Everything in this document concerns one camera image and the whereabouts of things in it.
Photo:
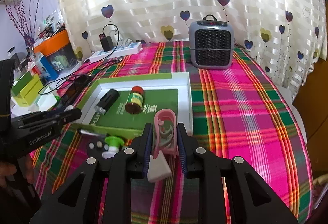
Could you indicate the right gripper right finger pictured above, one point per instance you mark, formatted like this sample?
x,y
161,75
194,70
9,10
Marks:
x,y
230,190

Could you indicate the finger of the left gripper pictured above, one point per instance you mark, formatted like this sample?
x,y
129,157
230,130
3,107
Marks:
x,y
61,116
77,115

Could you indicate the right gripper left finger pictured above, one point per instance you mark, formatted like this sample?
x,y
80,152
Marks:
x,y
100,189

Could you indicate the black rectangular stamp device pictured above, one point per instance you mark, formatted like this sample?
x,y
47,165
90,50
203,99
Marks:
x,y
107,101

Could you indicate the white usb charger block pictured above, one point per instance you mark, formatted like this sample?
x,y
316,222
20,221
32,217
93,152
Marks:
x,y
158,169

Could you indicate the brown bottle red cap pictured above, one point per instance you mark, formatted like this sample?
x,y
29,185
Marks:
x,y
135,100

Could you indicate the small pink clip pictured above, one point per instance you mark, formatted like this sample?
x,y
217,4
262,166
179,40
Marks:
x,y
165,138

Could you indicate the black round three-button remote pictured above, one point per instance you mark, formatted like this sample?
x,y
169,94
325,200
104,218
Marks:
x,y
95,148

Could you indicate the person left hand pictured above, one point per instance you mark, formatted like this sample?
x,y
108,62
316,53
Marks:
x,y
8,169

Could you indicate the green tissue pack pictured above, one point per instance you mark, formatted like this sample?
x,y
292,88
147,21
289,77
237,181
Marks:
x,y
44,102

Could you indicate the yellow green boxes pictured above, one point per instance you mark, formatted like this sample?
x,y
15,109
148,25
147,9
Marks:
x,y
25,90

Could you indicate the blue white carton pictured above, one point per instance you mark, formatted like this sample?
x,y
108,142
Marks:
x,y
48,73

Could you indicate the black smartphone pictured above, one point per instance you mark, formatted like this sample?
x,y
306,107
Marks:
x,y
74,90

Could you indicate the silver black lighter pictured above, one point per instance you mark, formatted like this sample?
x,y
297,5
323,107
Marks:
x,y
90,133

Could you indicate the orange black storage box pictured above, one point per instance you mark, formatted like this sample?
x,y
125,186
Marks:
x,y
58,51

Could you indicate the green white cardboard box tray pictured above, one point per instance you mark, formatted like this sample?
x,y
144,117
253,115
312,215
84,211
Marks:
x,y
160,91

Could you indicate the plaid pink green tablecloth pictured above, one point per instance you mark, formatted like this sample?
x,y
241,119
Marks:
x,y
236,112

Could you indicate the black power adapter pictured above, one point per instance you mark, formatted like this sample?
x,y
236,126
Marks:
x,y
106,43

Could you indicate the purple decorative branches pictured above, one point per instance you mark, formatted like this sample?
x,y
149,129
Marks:
x,y
23,18

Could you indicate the wooden cabinet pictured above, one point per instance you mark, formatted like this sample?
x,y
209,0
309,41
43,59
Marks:
x,y
311,103

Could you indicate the white blue power strip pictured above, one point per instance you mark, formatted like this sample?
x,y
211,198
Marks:
x,y
131,49

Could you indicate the grey mini fan heater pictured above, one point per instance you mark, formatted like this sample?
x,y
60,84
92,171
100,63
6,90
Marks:
x,y
211,43

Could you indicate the heart pattern white curtain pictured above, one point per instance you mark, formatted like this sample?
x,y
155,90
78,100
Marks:
x,y
286,37

